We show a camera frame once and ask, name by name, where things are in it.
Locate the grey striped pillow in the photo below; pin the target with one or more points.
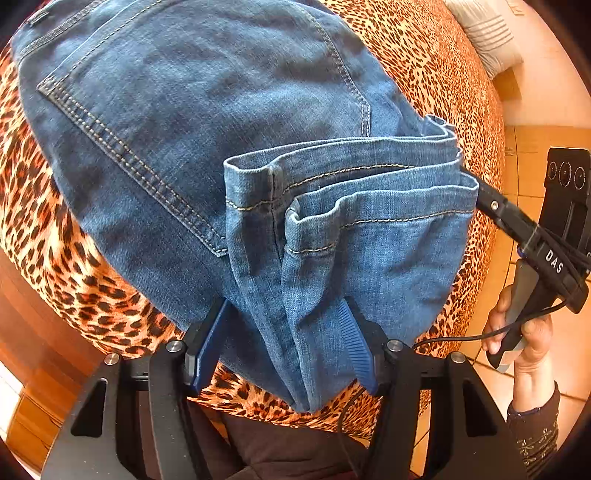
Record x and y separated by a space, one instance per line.
489 32

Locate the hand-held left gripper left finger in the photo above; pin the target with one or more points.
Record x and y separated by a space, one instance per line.
210 344

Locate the blue denim pants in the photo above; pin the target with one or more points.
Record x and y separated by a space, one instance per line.
207 161

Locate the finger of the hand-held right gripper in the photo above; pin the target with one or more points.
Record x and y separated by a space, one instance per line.
487 198

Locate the person's right forearm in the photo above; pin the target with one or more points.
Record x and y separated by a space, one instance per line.
535 438

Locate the leopard print bed sheet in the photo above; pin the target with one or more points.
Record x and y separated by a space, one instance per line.
443 69

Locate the person's dark trousers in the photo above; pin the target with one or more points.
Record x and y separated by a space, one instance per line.
277 452

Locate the wooden bed frame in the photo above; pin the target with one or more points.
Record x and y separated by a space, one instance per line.
32 318

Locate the light wooden headboard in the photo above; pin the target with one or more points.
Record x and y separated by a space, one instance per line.
508 84

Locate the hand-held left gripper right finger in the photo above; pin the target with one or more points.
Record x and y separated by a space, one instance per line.
353 344

